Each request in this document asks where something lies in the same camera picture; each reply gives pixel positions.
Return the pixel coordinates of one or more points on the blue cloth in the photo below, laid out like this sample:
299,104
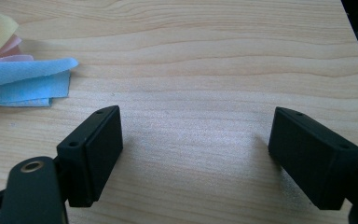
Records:
21,82

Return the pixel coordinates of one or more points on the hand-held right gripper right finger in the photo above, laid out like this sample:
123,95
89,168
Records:
310,158

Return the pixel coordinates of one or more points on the pale pink cloth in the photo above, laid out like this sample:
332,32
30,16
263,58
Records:
15,58

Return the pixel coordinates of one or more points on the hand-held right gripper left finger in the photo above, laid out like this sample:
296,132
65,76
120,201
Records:
93,155

